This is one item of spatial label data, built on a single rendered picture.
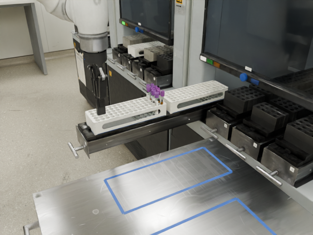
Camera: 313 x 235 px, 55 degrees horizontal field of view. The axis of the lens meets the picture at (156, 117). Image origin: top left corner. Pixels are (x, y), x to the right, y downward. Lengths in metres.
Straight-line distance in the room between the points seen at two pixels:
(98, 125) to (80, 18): 0.36
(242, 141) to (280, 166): 0.17
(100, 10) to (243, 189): 0.65
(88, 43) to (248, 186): 0.63
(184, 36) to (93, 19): 0.62
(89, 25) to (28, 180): 1.53
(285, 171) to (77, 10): 0.81
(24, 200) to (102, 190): 1.33
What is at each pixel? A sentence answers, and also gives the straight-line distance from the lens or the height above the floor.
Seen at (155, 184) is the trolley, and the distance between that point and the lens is 0.85.
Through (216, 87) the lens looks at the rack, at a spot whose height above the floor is 0.86.
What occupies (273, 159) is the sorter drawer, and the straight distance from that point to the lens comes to 1.07.
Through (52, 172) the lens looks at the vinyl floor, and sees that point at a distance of 2.30.
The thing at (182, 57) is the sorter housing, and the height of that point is 0.93.
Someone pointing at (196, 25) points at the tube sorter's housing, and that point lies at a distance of 1.38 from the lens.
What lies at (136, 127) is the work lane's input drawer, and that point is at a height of 0.81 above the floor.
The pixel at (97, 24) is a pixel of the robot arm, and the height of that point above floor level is 1.19.
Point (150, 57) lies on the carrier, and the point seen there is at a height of 0.85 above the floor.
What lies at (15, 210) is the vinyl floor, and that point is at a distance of 2.10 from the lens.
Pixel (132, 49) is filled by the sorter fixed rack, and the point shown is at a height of 0.86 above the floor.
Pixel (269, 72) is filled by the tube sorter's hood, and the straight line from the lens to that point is 1.09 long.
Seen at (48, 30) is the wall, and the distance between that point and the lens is 4.61.
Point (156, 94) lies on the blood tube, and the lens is 1.13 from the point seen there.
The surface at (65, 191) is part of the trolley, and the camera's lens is 0.86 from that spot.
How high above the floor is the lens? 1.39
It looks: 29 degrees down
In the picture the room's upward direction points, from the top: straight up
